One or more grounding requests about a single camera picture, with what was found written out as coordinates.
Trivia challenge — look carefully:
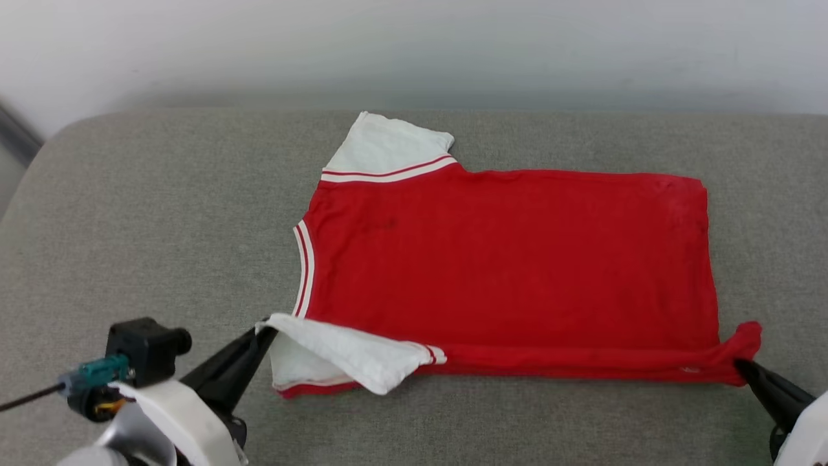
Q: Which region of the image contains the red and white t-shirt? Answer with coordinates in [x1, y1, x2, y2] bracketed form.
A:
[268, 111, 763, 399]

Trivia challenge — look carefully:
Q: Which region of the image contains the dark grey baseboard strip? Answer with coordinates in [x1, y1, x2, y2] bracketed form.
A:
[0, 102, 44, 169]

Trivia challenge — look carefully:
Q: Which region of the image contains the thin black cable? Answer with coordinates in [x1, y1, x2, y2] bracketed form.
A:
[0, 382, 65, 413]

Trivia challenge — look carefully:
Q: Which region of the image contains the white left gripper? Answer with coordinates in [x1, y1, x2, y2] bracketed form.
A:
[109, 327, 279, 466]

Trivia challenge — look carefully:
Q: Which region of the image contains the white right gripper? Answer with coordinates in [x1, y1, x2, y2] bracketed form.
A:
[734, 358, 828, 466]

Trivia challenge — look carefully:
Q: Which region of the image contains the teal cable connector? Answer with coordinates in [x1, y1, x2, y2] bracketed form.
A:
[58, 355, 135, 395]

